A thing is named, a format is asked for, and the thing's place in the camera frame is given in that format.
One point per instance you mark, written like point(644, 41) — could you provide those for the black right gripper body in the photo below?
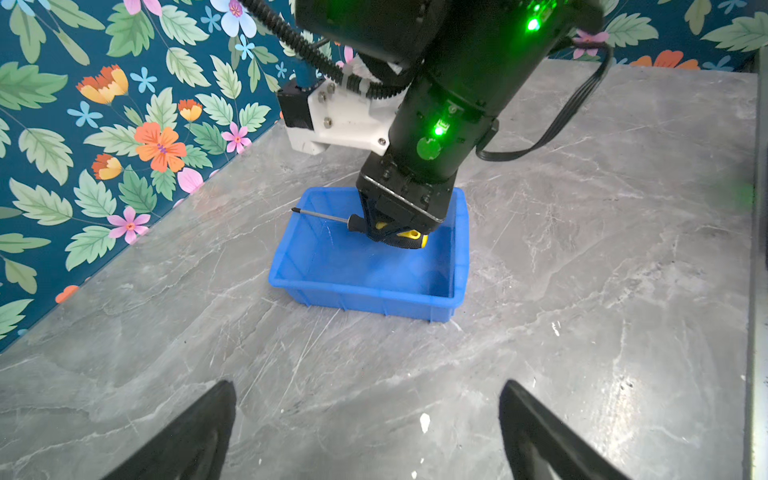
point(422, 206)

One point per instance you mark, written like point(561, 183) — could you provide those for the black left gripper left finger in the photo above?
point(192, 446)

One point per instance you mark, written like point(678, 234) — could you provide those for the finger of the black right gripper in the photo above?
point(380, 226)

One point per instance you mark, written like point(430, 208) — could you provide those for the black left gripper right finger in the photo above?
point(538, 445)

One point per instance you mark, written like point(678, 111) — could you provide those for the yellow black screwdriver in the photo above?
point(412, 239)

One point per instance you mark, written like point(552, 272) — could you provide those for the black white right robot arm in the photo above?
point(420, 86)

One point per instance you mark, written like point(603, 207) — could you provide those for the blue plastic bin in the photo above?
point(320, 263)

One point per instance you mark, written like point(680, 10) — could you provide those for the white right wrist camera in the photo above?
point(326, 114)

